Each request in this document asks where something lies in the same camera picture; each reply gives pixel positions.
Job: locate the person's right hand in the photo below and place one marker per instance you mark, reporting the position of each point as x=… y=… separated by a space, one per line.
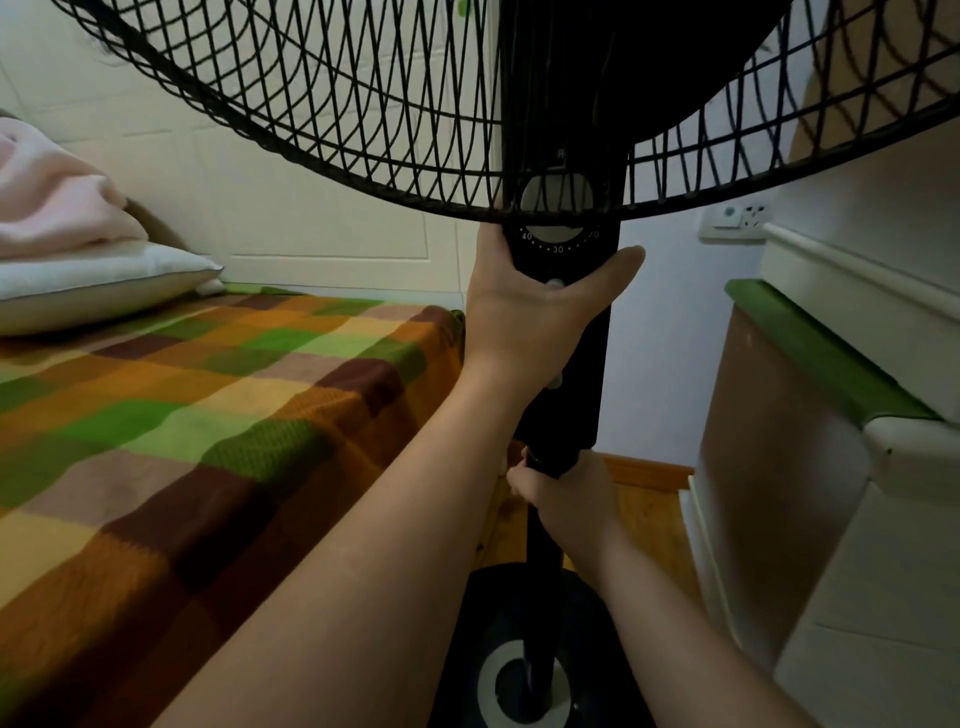
x=581 y=510

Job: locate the person's left hand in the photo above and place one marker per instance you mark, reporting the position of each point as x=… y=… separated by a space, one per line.
x=532 y=330

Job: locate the black fan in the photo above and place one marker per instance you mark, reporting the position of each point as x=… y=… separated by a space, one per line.
x=570 y=390

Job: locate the person's right forearm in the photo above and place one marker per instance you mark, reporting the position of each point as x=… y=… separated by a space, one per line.
x=690 y=660

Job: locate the person's left forearm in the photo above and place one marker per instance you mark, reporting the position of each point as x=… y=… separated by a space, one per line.
x=375 y=585

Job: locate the white chest of drawers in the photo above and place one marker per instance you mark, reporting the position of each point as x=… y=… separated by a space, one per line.
x=787 y=465

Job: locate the green panel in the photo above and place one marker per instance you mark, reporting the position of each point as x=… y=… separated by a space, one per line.
x=825 y=352

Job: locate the plaid bed sheet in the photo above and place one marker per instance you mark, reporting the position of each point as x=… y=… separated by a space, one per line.
x=187 y=450

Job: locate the white pillow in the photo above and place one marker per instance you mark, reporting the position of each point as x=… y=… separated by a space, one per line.
x=112 y=274

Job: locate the pink blanket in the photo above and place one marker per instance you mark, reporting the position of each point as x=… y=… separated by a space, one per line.
x=52 y=202

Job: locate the white wall socket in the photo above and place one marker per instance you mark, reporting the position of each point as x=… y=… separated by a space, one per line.
x=739 y=217

